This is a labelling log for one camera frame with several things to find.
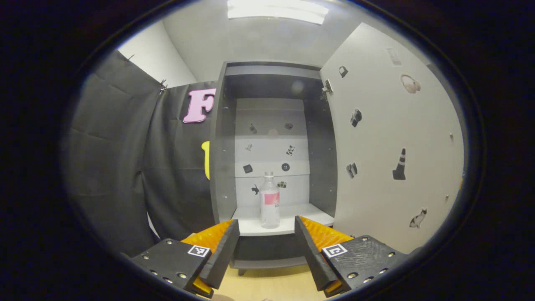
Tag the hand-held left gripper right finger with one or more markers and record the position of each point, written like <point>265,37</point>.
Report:
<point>311,259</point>

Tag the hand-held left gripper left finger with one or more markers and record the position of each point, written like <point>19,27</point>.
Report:
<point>223,255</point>

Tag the clear plastic bottle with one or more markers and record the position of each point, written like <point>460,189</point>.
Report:
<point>269,209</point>

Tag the dark grey cabinet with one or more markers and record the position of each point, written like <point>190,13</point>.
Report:
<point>217,167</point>

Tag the grey cabinet door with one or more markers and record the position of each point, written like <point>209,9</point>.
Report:
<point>384,125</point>

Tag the white cabinet shelf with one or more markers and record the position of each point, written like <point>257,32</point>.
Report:
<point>250,225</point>

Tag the black backdrop cloth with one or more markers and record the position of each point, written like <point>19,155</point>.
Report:
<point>117,159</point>

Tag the small metal clip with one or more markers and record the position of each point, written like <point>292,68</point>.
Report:
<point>162,85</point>

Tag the large ceiling lamp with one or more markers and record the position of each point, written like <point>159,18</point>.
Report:
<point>276,10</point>

